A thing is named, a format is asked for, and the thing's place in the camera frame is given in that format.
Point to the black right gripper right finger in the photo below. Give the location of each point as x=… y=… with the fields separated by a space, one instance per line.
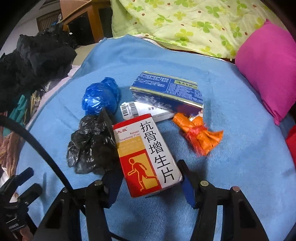
x=239 y=221

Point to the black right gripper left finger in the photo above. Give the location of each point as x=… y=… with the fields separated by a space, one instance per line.
x=62 y=220

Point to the red white medicine box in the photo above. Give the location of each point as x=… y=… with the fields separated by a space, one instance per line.
x=147 y=163

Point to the blue blanket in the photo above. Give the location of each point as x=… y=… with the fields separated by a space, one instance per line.
x=186 y=142

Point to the pink orange patterned cloth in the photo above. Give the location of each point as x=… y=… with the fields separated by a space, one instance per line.
x=10 y=152

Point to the crumpled black plastic bag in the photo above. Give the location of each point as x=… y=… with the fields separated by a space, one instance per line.
x=92 y=147

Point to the orange crumpled wrapper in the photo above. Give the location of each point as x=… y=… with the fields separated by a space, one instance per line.
x=197 y=134

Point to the red paper bag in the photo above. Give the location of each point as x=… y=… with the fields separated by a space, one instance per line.
x=291 y=143

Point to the teal garment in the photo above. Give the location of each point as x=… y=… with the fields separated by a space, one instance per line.
x=21 y=114

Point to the white barcode medicine box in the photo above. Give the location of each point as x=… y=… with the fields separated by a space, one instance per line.
x=134 y=109

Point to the crumpled blue plastic bag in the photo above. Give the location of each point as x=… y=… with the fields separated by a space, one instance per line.
x=105 y=94

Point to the blue purple medicine box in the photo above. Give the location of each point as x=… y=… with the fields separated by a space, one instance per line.
x=171 y=93

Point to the black clothes pile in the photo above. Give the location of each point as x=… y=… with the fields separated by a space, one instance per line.
x=36 y=60

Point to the magenta pillow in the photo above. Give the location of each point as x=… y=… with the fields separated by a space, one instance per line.
x=267 y=60

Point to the green clover quilt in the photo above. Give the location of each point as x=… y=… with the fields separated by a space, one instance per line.
x=213 y=28

